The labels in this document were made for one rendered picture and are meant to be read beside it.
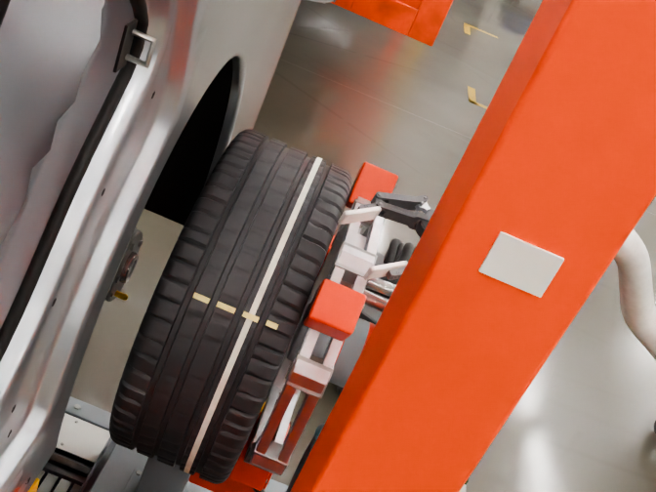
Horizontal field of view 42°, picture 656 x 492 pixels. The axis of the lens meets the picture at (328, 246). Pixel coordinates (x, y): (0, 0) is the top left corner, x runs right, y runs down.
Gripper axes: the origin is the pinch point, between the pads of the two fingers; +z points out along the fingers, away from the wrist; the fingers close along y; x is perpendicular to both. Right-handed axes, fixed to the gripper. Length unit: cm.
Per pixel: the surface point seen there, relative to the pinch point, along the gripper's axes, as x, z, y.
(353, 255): -9.8, -3.6, 3.4
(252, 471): -64, 5, -14
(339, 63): -271, -234, 285
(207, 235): -9.7, 20.8, 11.3
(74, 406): -126, 23, 32
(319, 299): -6.4, 8.1, -5.1
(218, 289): -12.9, 20.9, 3.0
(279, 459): -36.3, 10.8, -20.2
